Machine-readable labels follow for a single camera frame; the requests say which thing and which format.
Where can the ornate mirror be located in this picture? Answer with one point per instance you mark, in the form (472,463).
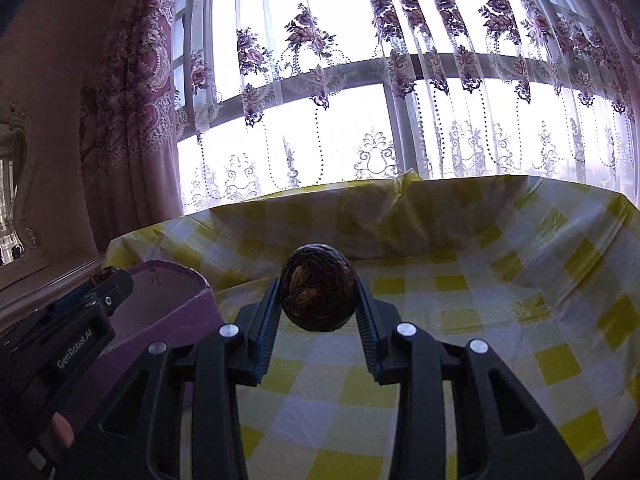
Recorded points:
(12,185)

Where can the grey window frame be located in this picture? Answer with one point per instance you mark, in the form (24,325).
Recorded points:
(395,120)

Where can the yellow checked tablecloth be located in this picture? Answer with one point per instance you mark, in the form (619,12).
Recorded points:
(475,285)

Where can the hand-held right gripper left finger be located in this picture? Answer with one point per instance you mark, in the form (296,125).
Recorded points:
(265,332)

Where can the person's left hand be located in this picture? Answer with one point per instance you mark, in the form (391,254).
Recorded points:
(63,430)

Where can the sheer floral curtain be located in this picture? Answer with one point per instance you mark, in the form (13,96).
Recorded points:
(425,60)

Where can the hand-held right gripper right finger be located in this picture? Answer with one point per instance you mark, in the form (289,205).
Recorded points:
(367,332)

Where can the pink patterned curtain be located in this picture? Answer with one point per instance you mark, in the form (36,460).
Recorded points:
(130,110)

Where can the cream furniture edge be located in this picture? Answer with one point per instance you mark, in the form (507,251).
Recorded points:
(45,282)

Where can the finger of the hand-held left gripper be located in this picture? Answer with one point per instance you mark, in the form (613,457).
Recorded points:
(116,287)
(75,302)

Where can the dark avocado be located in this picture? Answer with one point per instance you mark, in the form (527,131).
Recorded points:
(317,287)

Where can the purple cardboard box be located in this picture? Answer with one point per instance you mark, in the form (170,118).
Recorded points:
(170,305)

